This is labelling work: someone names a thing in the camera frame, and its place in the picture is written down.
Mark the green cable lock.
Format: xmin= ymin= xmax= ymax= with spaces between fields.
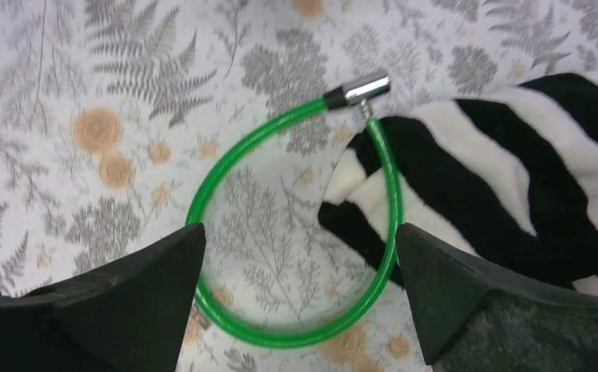
xmin=184 ymin=71 xmax=404 ymax=350

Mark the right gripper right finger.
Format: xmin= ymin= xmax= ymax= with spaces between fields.
xmin=396 ymin=224 xmax=598 ymax=371

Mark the black white striped cloth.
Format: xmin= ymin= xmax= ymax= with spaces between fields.
xmin=317 ymin=65 xmax=598 ymax=300

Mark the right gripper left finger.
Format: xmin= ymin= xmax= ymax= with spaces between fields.
xmin=0 ymin=222 xmax=206 ymax=371

